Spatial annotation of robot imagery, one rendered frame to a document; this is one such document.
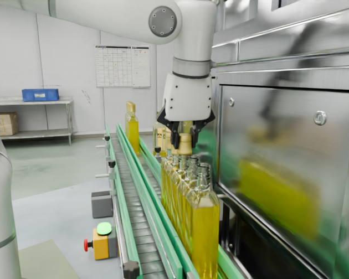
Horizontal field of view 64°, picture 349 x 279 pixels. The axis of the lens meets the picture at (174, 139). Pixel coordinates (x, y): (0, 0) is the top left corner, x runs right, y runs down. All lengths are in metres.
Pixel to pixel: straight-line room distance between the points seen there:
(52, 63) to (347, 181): 6.23
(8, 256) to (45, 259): 0.21
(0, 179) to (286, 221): 0.52
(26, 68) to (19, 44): 0.48
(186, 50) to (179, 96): 0.09
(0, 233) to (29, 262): 0.25
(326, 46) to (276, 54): 0.11
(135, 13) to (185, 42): 0.12
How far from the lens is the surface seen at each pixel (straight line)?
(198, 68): 0.55
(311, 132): 0.47
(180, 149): 0.63
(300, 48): 0.50
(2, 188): 0.59
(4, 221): 0.63
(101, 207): 1.18
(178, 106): 0.58
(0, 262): 0.66
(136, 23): 0.47
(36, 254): 0.88
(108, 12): 0.47
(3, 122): 6.03
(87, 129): 6.47
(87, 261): 0.98
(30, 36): 6.54
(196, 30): 0.53
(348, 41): 0.44
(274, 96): 0.55
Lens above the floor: 1.30
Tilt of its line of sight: 12 degrees down
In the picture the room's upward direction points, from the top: straight up
